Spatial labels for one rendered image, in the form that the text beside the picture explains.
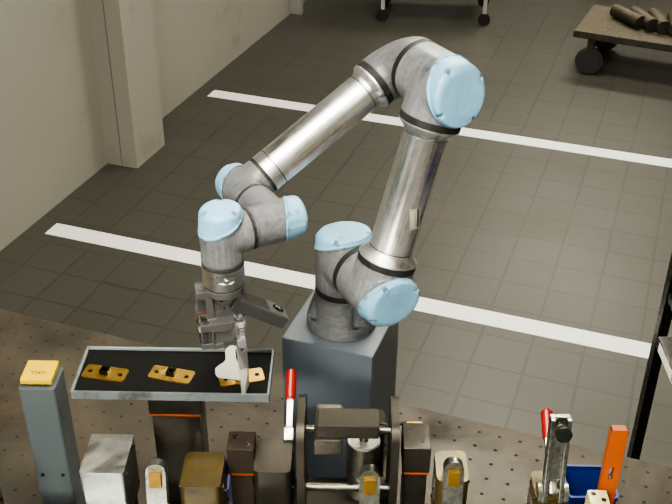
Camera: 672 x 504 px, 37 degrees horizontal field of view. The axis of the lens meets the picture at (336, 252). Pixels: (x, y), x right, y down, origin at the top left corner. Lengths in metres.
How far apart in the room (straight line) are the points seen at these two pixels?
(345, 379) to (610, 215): 2.99
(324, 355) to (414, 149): 0.52
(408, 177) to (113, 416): 1.09
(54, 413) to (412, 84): 0.92
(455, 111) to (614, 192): 3.41
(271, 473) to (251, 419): 0.69
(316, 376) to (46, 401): 0.55
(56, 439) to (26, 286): 2.39
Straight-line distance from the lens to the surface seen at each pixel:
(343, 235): 1.99
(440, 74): 1.74
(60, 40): 4.84
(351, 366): 2.07
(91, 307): 4.20
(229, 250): 1.69
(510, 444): 2.47
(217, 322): 1.78
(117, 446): 1.86
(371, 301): 1.87
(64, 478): 2.12
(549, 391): 3.76
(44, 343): 2.84
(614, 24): 6.62
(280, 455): 1.85
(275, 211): 1.72
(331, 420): 1.76
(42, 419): 2.02
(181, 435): 1.98
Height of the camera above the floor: 2.36
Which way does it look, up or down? 32 degrees down
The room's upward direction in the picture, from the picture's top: straight up
